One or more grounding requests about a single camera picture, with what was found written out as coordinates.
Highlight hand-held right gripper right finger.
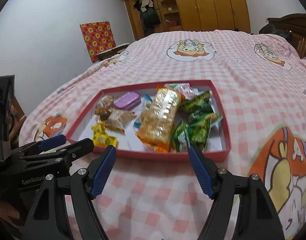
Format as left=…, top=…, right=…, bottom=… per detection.
left=187, top=145, right=285, bottom=240

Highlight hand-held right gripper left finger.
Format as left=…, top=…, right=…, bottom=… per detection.
left=21, top=144, right=117, bottom=240

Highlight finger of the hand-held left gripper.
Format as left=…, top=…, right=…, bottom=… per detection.
left=10, top=134, right=67, bottom=156
left=20, top=138, right=95, bottom=167

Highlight shallow red cardboard box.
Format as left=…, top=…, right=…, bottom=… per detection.
left=65, top=79, right=231, bottom=162

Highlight clear cracker packet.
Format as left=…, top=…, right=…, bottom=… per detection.
left=105, top=110, right=137, bottom=134
left=94, top=95, right=115, bottom=117

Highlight purple metal tin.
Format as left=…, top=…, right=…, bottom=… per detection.
left=113, top=91, right=141, bottom=111

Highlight large orange cracker packet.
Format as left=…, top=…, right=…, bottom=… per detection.
left=136, top=87, right=181, bottom=153

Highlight pink drink pouch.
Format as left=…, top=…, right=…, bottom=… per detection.
left=164, top=83, right=200, bottom=99

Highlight person's left hand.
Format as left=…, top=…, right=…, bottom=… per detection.
left=0, top=201, right=21, bottom=222

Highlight pink checked printed blanket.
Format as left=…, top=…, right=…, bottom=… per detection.
left=18, top=29, right=306, bottom=240

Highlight red yellow patterned board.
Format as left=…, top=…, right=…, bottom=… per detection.
left=80, top=21, right=117, bottom=63

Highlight dark hanging clothes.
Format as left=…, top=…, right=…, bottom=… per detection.
left=132, top=0, right=161, bottom=37

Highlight dark cloth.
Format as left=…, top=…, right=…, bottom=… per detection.
left=259, top=23, right=292, bottom=39

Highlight wooden wardrobe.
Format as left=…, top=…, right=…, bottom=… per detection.
left=110, top=0, right=251, bottom=41

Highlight dark wooden headboard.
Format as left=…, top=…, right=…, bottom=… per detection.
left=259, top=13, right=306, bottom=59

